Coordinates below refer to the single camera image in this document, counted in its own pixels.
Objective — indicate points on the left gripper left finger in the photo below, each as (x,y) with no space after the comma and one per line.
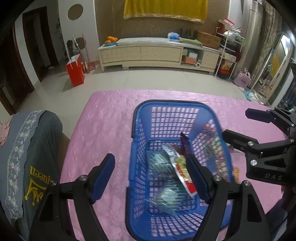
(85,191)

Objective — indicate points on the white metal shelf rack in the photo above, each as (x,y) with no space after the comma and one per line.
(230,50)

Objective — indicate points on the clear bag teal candies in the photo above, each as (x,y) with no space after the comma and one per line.
(168,193)

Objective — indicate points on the standing mirror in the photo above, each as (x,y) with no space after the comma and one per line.
(273,69)

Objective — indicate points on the red white snack packet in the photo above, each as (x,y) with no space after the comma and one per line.
(178,162)

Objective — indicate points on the yellow hanging cloth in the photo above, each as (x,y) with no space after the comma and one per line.
(190,10)

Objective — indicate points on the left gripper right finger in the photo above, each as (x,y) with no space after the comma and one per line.
(247,220)

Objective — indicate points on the blue plastic basket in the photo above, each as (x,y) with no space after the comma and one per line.
(157,122)

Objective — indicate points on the blue tissue pack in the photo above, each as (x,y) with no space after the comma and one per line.
(172,36)

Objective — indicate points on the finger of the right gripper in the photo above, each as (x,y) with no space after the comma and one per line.
(242,142)
(266,116)

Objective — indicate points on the cardboard box on cabinet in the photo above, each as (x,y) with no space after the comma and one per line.
(209,40)

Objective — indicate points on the red paper bag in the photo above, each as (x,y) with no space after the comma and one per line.
(75,69)

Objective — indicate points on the pink tablecloth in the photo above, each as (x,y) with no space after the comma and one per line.
(105,126)

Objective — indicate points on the colourful snack packet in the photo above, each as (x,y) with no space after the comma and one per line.
(215,159)

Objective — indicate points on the cream TV cabinet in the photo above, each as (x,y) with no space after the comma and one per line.
(158,52)

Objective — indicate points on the purple snack packet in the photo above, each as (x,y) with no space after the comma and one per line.
(186,145)

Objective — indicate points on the pile of oranges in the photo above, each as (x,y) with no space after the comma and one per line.
(111,39)

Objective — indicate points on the pink gift bag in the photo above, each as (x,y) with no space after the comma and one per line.
(243,79)

